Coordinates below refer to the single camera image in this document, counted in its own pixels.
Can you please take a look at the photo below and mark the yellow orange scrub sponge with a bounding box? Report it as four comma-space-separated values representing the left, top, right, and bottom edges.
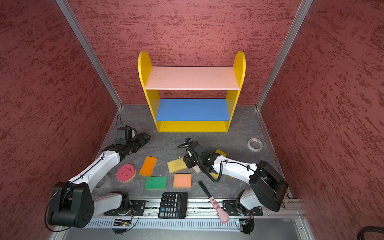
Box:
167, 158, 188, 174

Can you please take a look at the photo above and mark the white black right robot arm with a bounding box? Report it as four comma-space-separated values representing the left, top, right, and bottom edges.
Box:
178, 139, 289, 212

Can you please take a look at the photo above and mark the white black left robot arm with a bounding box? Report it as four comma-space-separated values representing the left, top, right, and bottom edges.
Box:
45, 132, 151, 228

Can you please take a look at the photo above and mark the yellow shelf unit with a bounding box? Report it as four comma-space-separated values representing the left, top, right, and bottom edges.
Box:
138, 51, 246, 133

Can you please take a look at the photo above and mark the pale pink sponge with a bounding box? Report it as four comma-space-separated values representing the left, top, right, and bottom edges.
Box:
193, 166, 201, 173

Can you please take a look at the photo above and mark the yellow sponge upper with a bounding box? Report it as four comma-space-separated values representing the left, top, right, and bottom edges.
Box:
215, 149, 227, 157

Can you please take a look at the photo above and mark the pink round smiley sponge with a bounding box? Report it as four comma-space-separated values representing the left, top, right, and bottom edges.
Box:
116, 164, 136, 183

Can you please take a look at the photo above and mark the orange flat sponge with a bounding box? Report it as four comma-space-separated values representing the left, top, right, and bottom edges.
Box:
139, 156, 157, 177

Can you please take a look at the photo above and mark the yellow sponge middle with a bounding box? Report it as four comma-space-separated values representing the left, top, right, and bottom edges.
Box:
210, 173, 219, 180

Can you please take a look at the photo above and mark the peach orange sponge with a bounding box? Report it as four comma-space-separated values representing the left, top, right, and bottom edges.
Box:
173, 174, 192, 189

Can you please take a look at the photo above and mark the green scrub sponge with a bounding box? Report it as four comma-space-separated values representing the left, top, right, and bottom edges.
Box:
145, 176, 167, 191

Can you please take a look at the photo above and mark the grey tape roll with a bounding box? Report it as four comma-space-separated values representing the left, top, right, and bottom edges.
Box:
95, 175, 112, 191

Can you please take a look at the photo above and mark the black calculator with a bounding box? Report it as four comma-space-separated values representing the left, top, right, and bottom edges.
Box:
158, 192, 188, 220

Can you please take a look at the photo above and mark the white tape roll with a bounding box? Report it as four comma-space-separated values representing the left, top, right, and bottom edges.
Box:
247, 138, 263, 152

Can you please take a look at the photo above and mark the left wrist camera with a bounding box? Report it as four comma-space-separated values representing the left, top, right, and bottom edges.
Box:
115, 126, 137, 146

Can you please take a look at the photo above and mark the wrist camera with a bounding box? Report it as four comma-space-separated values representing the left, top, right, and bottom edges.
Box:
177, 138, 199, 151
115, 126, 137, 146

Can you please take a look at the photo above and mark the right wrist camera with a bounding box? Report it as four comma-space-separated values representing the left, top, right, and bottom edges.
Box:
177, 138, 199, 151

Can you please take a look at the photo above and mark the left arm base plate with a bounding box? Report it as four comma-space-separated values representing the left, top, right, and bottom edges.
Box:
103, 200, 147, 217

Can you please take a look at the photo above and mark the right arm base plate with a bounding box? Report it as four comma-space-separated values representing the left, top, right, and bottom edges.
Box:
222, 200, 263, 217

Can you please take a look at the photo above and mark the pink handled black brush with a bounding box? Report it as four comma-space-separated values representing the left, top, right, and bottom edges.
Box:
198, 181, 230, 224

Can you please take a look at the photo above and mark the perforated cable duct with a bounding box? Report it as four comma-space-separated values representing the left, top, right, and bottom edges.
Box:
85, 218, 240, 232

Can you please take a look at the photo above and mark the black cable corner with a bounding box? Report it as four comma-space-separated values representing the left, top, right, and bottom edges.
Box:
356, 225, 384, 240

